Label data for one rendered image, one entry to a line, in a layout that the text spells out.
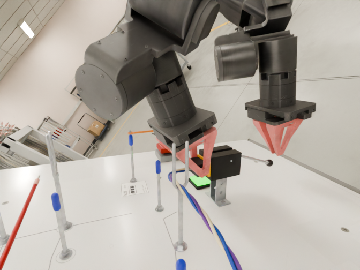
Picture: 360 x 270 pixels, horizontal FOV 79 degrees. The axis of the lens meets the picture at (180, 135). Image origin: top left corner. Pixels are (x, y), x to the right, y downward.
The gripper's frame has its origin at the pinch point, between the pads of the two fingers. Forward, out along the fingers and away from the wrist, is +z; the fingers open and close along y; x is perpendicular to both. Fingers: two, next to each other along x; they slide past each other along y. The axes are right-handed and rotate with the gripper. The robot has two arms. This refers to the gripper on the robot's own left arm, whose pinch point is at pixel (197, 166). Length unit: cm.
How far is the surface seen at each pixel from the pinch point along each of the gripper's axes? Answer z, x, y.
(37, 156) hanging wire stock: 2, -34, -61
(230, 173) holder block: 3.2, 4.1, 2.1
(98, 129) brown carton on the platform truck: 180, -24, -703
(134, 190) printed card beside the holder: 3.2, -10.3, -9.1
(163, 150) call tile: 4.2, 0.0, -18.9
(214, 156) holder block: -1.1, 2.6, 1.5
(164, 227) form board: 3.7, -9.1, 2.8
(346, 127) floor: 73, 119, -47
